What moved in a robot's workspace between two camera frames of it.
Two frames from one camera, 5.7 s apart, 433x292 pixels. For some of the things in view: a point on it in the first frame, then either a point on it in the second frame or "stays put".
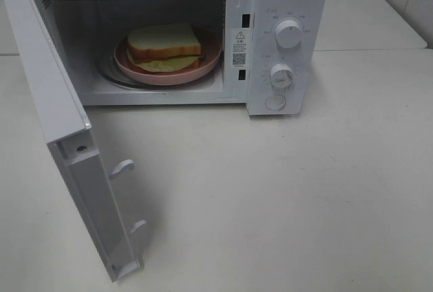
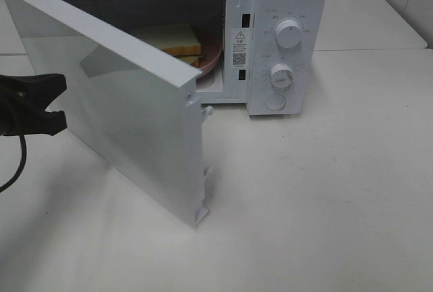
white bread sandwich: [164, 47] stays put
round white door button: [275, 102] stays put
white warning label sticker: [239, 48] stays put
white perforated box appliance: [69, 132] to [131, 105]
